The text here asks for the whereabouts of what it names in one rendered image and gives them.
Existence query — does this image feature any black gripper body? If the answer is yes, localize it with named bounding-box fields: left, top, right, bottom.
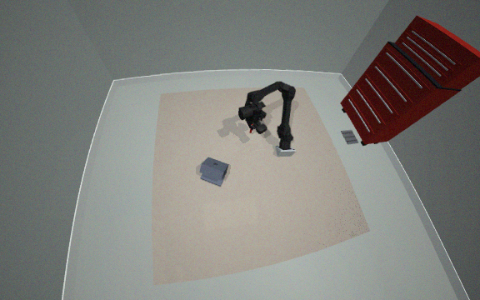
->
left=247, top=114, right=268, bottom=134

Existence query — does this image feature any dark blue-grey sloped panel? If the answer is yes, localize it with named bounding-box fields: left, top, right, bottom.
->
left=200, top=157, right=229, bottom=187

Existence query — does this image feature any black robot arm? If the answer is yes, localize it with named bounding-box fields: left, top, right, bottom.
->
left=238, top=81, right=296, bottom=150

